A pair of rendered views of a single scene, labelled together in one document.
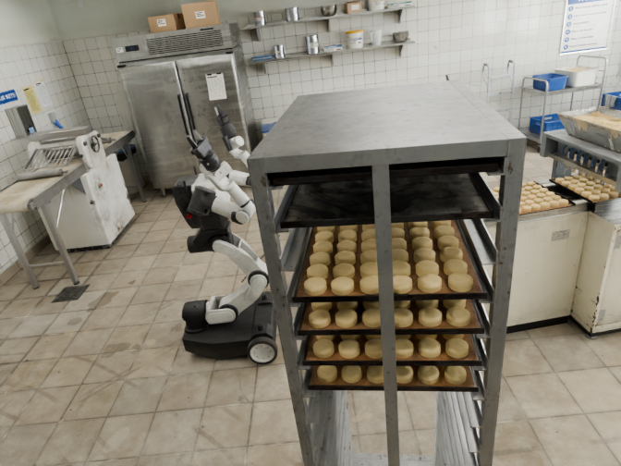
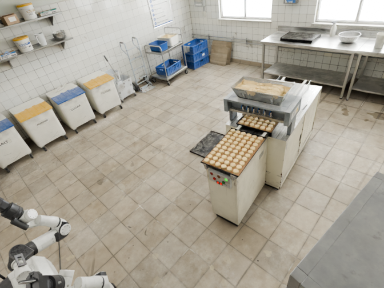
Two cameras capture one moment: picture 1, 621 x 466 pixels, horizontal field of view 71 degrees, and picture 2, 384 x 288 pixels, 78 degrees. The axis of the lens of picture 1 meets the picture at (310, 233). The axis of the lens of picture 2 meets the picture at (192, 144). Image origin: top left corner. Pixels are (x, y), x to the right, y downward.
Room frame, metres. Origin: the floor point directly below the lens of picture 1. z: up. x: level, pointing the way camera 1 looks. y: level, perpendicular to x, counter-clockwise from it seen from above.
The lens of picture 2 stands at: (1.35, 0.27, 2.47)
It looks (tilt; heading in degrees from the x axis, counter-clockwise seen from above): 39 degrees down; 318
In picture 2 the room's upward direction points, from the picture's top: 11 degrees counter-clockwise
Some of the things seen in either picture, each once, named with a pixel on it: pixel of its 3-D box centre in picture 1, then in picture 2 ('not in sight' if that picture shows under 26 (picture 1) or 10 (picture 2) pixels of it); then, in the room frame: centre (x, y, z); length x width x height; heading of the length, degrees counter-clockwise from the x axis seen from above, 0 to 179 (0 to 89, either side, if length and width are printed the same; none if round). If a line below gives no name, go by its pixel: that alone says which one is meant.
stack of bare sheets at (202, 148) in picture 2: not in sight; (210, 144); (3.35, -1.95, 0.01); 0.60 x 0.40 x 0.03; 93
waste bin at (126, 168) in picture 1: (122, 169); not in sight; (6.29, 2.61, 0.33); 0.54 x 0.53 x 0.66; 88
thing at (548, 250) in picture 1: (511, 263); (239, 176); (2.37, -1.27, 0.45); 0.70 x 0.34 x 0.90; 94
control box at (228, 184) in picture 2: not in sight; (220, 178); (2.35, -0.91, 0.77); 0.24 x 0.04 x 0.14; 4
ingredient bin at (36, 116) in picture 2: not in sight; (40, 124); (6.12, -0.43, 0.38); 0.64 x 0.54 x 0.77; 179
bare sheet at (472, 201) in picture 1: (380, 168); not in sight; (1.04, -0.19, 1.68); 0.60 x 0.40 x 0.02; 170
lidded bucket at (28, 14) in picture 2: (376, 1); (27, 11); (6.30, -1.22, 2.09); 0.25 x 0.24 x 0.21; 178
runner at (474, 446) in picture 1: (453, 356); not in sight; (1.01, -0.39, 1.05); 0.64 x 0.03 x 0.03; 170
